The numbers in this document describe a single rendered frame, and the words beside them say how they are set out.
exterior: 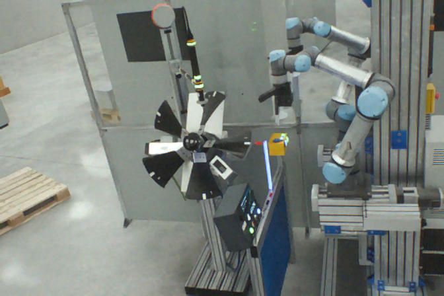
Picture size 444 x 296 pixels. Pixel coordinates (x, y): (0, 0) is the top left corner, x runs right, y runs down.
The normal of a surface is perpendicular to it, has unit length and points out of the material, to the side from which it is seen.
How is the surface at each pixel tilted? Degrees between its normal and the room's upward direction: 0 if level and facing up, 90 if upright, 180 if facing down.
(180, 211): 90
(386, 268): 90
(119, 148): 90
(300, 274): 0
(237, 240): 90
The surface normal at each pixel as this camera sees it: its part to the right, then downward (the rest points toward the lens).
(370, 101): -0.54, 0.33
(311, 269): -0.15, -0.89
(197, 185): 0.32, -0.21
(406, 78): -0.26, 0.45
